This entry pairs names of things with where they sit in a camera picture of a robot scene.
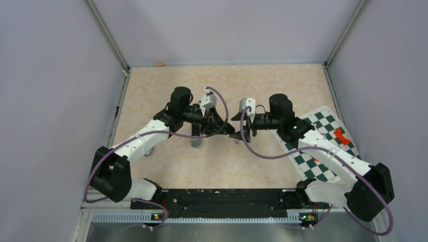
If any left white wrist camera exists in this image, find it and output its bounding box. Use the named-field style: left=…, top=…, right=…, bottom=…
left=199, top=87, right=217, bottom=116

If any grey slotted cable duct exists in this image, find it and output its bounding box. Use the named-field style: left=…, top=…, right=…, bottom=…
left=92, top=212, right=314, bottom=224

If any red orange block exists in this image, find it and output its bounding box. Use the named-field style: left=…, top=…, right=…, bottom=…
left=334, top=128, right=351, bottom=145

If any aluminium frame rail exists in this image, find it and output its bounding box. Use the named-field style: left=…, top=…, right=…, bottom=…
left=80, top=189, right=134, bottom=211

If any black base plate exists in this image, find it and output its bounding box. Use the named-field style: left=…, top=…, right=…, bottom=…
left=130, top=189, right=330, bottom=220

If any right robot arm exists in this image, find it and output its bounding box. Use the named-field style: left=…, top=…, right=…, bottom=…
left=233, top=94, right=395, bottom=223

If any green white chessboard mat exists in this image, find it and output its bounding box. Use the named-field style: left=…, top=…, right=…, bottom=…
left=271, top=106, right=360, bottom=183

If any small wooden cork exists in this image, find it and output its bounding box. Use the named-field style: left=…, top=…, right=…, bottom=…
left=153, top=62, right=165, bottom=67

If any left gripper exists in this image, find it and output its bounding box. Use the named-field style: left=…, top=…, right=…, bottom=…
left=181, top=106, right=228, bottom=135

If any black earbud charging case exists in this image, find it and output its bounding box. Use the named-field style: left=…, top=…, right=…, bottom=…
left=224, top=123, right=235, bottom=135

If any black microphone grey head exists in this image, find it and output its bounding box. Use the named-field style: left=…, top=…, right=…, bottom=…
left=190, top=139, right=202, bottom=148

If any grey purple earbud case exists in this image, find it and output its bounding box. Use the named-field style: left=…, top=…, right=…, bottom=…
left=144, top=147, right=154, bottom=157

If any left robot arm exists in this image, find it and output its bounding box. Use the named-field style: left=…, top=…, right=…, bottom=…
left=84, top=86, right=228, bottom=208

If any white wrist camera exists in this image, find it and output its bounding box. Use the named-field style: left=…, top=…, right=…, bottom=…
left=199, top=87, right=217, bottom=116
left=239, top=98, right=256, bottom=123

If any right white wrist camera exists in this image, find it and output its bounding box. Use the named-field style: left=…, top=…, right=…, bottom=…
left=239, top=98, right=256, bottom=123

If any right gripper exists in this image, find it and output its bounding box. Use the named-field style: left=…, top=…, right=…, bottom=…
left=230, top=111, right=282, bottom=142

